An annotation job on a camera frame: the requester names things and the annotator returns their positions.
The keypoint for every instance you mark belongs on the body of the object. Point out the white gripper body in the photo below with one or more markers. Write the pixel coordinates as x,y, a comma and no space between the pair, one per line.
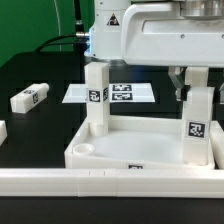
158,34

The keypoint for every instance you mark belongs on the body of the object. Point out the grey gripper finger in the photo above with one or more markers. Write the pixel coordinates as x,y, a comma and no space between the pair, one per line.
182,89
221,94

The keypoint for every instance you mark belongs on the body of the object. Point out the white desk top tray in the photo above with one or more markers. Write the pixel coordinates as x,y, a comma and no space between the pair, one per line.
131,143

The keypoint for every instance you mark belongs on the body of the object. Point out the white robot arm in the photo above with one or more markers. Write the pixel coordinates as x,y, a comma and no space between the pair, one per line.
105,33

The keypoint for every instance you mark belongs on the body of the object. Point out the white right fence block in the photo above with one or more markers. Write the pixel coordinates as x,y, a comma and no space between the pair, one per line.
217,141

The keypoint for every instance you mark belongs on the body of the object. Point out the white fence block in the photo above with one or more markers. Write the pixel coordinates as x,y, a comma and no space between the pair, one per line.
3,131
217,141

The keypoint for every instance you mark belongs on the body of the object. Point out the white marker sheet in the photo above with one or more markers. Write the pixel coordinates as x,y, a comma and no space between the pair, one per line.
118,92

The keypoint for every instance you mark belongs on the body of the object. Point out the white front fence bar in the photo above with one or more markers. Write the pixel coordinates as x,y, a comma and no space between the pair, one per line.
112,182

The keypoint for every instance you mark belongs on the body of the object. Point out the white left fence block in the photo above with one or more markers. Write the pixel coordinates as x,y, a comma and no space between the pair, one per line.
3,131

